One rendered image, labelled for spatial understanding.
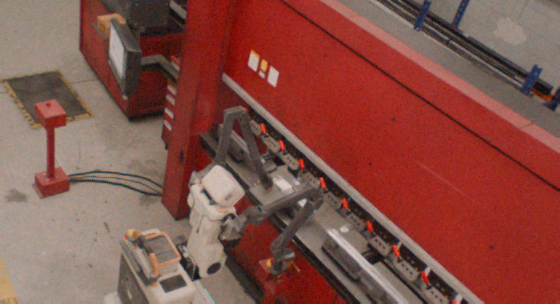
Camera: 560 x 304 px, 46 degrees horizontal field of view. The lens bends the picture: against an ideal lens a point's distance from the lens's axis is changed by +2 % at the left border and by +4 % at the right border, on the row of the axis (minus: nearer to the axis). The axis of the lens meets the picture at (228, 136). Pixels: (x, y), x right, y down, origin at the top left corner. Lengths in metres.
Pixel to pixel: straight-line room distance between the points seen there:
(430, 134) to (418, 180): 0.27
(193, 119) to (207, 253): 1.16
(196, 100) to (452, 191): 1.98
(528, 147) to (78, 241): 3.31
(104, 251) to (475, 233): 2.78
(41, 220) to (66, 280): 0.64
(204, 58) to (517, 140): 2.15
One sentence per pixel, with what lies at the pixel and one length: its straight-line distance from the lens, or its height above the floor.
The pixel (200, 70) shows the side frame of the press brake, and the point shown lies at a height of 1.46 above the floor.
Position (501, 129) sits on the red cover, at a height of 2.25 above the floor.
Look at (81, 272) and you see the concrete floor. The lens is 4.89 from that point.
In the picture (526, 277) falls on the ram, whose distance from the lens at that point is 3.28.
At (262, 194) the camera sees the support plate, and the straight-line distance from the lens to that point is 4.16.
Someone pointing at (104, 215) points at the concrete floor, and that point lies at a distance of 5.29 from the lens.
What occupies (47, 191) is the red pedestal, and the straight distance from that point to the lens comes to 5.42.
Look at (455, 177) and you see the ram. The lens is 3.29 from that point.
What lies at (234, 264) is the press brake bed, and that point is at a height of 0.05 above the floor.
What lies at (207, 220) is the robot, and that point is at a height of 1.17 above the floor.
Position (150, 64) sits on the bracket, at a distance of 4.99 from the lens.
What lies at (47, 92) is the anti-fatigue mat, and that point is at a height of 0.01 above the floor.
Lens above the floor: 3.69
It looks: 36 degrees down
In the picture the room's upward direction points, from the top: 11 degrees clockwise
